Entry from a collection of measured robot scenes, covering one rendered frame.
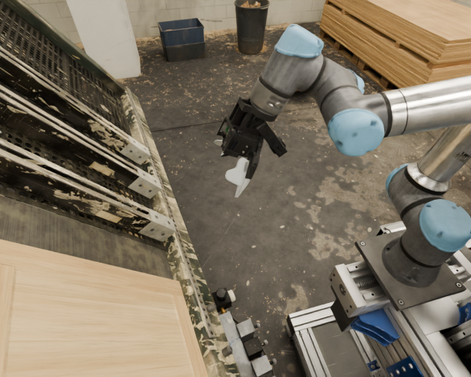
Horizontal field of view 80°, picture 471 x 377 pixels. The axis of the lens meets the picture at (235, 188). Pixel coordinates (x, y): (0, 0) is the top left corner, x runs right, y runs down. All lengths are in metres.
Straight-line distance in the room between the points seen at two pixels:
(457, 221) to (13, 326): 0.95
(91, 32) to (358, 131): 3.93
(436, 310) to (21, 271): 1.09
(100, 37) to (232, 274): 3.28
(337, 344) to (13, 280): 1.46
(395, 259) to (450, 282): 0.18
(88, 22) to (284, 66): 3.74
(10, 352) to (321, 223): 2.05
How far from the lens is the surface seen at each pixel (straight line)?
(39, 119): 1.03
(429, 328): 1.07
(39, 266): 0.73
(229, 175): 0.62
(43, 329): 0.68
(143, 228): 1.04
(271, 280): 2.01
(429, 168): 0.88
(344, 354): 1.73
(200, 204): 2.36
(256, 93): 0.58
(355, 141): 0.48
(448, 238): 0.84
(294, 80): 0.56
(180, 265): 1.05
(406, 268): 0.94
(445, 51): 3.71
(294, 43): 0.55
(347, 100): 0.51
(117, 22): 4.15
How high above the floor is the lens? 1.82
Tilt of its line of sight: 48 degrees down
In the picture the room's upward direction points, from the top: straight up
